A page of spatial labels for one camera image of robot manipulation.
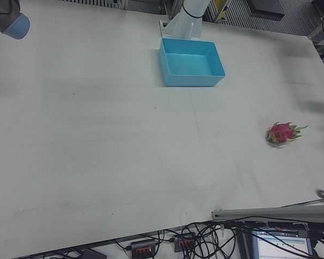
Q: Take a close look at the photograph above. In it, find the yellow black striped post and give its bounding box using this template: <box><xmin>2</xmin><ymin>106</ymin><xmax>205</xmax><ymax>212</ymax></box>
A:
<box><xmin>215</xmin><ymin>0</ymin><xmax>231</xmax><ymax>22</ymax></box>

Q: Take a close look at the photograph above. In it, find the white camera stand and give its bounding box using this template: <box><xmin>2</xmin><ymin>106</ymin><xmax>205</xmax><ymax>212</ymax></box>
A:
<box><xmin>158</xmin><ymin>0</ymin><xmax>212</xmax><ymax>41</ymax></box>

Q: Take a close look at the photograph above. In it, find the light blue plastic box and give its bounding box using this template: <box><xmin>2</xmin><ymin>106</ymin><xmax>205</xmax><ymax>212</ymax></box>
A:
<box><xmin>158</xmin><ymin>37</ymin><xmax>226</xmax><ymax>88</ymax></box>

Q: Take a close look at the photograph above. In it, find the aluminium profile rail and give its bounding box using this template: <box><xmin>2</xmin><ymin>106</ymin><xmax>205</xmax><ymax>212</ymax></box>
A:
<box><xmin>211</xmin><ymin>196</ymin><xmax>324</xmax><ymax>224</ymax></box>

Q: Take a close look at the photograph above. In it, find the pink dragon fruit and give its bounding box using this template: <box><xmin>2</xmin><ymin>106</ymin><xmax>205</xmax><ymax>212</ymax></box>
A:
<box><xmin>266</xmin><ymin>121</ymin><xmax>309</xmax><ymax>148</ymax></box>

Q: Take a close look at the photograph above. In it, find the black cable tangle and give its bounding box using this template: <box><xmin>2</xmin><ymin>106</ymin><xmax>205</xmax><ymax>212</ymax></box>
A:
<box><xmin>113</xmin><ymin>221</ymin><xmax>249</xmax><ymax>259</ymax></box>

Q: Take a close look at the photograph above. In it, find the dark grey flat panel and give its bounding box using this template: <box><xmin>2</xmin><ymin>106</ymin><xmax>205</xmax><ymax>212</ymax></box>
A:
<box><xmin>247</xmin><ymin>0</ymin><xmax>285</xmax><ymax>20</ymax></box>

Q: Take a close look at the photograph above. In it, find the black power adapter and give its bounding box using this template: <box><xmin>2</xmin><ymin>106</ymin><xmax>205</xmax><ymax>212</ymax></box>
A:
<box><xmin>79</xmin><ymin>248</ymin><xmax>108</xmax><ymax>259</ymax></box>

